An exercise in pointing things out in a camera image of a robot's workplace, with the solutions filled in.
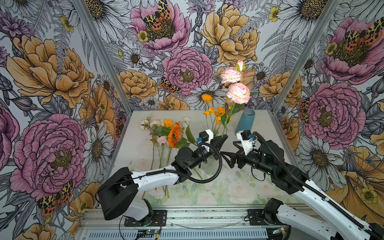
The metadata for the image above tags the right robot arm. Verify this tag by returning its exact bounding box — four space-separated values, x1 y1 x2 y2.
221 141 384 240

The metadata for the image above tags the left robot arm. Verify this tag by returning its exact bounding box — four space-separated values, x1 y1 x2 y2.
97 135 228 226

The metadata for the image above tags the large pink peony stem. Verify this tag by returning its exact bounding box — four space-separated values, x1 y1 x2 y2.
220 61 251 134

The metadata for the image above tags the clear ribbed glass vase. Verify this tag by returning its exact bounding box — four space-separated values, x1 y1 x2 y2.
201 156 219 176

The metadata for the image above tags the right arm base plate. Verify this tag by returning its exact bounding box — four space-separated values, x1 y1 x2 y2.
244 209 285 226

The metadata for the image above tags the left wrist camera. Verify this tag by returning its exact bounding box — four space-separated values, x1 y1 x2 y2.
197 129 214 153

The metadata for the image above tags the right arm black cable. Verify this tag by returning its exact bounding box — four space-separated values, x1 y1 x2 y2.
251 131 384 238

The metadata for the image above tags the teal ceramic vase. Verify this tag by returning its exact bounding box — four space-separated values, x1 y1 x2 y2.
235 109 255 134

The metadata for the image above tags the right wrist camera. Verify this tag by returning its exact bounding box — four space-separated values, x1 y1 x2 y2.
236 130 255 156

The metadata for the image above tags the yellow orange poppy stem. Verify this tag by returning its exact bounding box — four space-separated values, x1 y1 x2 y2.
202 94 233 136

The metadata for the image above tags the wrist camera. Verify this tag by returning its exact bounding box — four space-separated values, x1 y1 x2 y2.
197 129 214 153
236 130 255 156

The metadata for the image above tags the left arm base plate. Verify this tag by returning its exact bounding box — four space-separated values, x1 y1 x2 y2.
124 210 168 227

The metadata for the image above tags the aluminium front rail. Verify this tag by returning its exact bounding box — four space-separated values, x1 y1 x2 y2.
80 205 337 230

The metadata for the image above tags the pink white flower bunch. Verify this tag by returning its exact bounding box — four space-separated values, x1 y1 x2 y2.
139 116 193 199

